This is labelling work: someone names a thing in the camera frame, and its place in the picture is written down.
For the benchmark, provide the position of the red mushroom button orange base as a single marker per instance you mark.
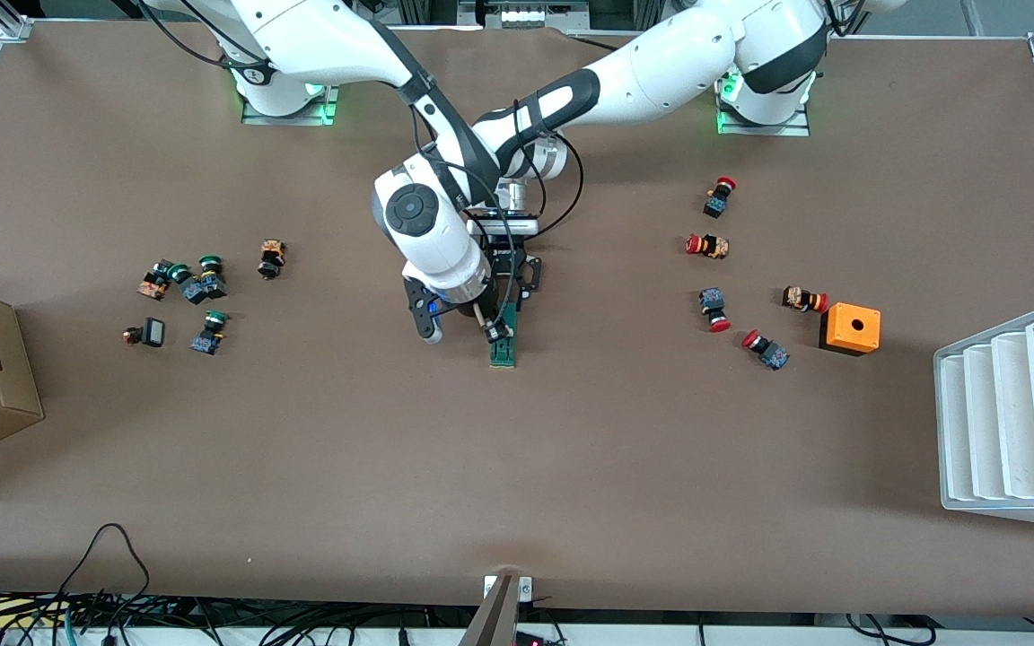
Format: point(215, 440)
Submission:
point(716, 248)
point(795, 297)

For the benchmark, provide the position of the metal mast bracket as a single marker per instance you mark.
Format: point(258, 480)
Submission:
point(526, 589)

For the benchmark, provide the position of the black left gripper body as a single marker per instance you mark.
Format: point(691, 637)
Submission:
point(505, 261)

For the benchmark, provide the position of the white connector block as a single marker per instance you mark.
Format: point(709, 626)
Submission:
point(521, 14)

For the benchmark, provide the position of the black device red light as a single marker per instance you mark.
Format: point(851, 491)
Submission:
point(530, 641)

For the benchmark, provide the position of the small red button black housing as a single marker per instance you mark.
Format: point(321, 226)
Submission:
point(154, 333)

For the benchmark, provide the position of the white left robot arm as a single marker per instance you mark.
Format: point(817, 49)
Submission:
point(679, 67)

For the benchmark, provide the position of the green push button orange base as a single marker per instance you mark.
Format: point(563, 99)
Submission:
point(153, 288)

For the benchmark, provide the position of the green push button blue base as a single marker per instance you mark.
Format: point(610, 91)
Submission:
point(205, 343)
point(214, 289)

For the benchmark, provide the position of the orange button enclosure box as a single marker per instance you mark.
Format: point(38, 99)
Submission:
point(867, 336)

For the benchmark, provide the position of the metal camera mast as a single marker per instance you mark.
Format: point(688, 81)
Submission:
point(490, 624)

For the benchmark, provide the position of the white tiered rack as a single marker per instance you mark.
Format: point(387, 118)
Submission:
point(1011, 422)

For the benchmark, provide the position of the yellow flat object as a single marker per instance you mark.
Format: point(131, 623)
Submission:
point(28, 610)

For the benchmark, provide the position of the green load switch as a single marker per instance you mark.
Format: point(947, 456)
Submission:
point(503, 354)

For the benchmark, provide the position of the dark blue contact block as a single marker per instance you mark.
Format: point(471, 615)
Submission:
point(193, 292)

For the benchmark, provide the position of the black push button orange base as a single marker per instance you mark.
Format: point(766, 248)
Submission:
point(269, 267)

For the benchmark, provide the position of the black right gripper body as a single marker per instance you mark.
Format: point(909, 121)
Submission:
point(470, 311)

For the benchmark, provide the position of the red mushroom button blue base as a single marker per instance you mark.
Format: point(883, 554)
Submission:
point(712, 301)
point(716, 206)
point(775, 357)

